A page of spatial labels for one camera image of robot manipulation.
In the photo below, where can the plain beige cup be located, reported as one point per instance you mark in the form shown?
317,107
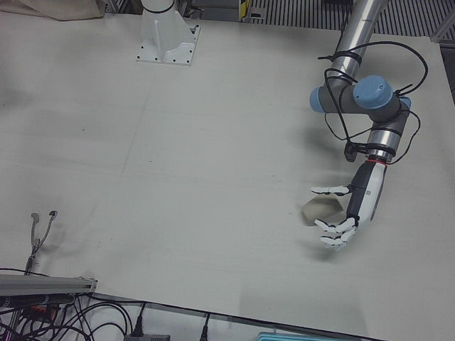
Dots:
321,211

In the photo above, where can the aluminium profile post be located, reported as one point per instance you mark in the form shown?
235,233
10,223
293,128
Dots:
444,30

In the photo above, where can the ribbed metal grating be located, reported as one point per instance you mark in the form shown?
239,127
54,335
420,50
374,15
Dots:
291,14

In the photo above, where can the light blue plastic tray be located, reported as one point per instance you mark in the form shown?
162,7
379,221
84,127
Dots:
281,337

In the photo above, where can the grey box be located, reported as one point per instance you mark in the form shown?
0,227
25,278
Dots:
213,4

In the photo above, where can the beige cloth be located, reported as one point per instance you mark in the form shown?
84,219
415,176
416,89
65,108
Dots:
53,9

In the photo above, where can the black orange power strip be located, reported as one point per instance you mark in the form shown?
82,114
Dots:
35,309

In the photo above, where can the aluminium rail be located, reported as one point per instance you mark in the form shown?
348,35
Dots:
42,283

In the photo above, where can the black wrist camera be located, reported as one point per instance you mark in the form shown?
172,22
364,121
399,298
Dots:
350,151

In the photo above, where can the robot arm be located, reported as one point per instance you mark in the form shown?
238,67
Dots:
359,28

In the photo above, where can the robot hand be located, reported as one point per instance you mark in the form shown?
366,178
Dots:
369,192

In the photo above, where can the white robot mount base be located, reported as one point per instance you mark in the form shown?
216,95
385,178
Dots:
160,35

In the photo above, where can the grey power adapter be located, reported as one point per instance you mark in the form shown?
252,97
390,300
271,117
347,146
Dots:
147,337

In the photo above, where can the metal clamp tool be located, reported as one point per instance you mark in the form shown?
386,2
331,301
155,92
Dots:
35,244

